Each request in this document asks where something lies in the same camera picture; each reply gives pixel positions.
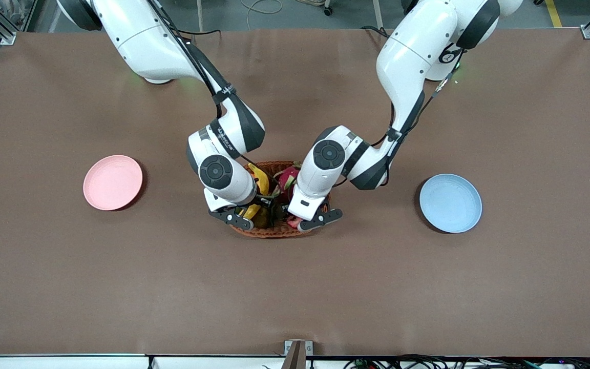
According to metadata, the yellow banana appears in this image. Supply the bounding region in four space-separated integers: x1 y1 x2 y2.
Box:
244 163 271 220

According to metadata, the pink dragon fruit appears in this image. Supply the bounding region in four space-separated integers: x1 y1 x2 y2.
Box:
273 164 301 203

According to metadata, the brown wicker basket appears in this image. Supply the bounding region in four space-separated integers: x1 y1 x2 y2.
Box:
228 160 332 238

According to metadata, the pink round plate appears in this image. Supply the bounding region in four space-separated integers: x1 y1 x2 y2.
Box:
83 155 143 211

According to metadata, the blue round plate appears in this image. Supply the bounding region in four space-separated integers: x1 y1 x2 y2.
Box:
419 173 483 234

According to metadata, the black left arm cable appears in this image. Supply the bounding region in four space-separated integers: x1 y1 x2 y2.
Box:
372 49 465 149

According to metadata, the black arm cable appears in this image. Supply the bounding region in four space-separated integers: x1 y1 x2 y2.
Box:
144 0 237 118
372 49 465 149

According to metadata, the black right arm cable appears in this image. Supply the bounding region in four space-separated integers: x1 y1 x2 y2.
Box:
144 0 237 118

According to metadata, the white floor cable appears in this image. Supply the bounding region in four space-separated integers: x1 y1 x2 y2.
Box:
240 0 284 31

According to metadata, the black cable bundle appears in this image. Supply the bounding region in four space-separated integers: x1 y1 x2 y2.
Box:
344 354 590 369

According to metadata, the white table rail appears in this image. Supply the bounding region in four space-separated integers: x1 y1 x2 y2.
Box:
0 354 285 369

